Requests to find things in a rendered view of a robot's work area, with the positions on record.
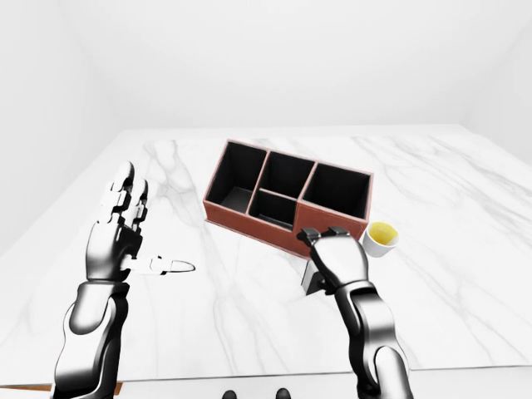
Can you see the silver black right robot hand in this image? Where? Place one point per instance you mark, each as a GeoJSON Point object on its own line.
{"type": "Point", "coordinates": [343, 257]}

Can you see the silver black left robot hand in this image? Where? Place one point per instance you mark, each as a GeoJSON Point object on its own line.
{"type": "Point", "coordinates": [104, 249]}

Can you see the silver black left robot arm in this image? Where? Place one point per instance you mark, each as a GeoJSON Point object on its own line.
{"type": "Point", "coordinates": [89, 336]}

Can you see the brown wooden strip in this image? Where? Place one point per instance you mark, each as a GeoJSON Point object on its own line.
{"type": "Point", "coordinates": [25, 388]}

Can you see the white mug with yellow inside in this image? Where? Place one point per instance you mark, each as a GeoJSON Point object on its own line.
{"type": "Point", "coordinates": [380, 239]}

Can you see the small dark rounded shape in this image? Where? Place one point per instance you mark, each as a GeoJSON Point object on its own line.
{"type": "Point", "coordinates": [229, 394]}
{"type": "Point", "coordinates": [283, 393]}

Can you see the red-brown desk caddy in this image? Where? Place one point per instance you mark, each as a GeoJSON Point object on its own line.
{"type": "Point", "coordinates": [287, 195]}

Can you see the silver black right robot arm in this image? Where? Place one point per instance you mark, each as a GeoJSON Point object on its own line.
{"type": "Point", "coordinates": [374, 341]}

